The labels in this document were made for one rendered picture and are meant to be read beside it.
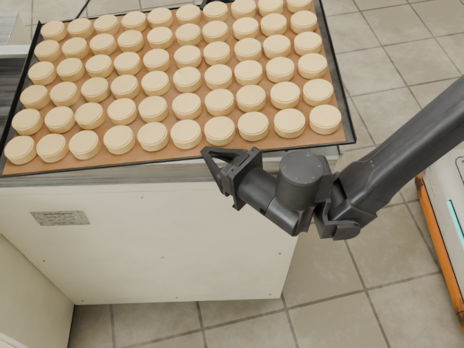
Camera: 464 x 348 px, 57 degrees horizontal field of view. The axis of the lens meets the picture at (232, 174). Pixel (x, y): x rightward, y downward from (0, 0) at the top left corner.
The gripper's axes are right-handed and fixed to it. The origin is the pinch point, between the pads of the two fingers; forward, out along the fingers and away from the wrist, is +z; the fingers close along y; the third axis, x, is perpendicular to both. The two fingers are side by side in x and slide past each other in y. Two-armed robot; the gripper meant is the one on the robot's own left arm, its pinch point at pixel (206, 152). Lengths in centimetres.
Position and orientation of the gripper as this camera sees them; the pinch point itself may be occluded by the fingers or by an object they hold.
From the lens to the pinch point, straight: 70.6
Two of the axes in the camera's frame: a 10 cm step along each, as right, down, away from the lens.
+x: 6.7, -6.5, 3.6
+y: 0.9, 5.5, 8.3
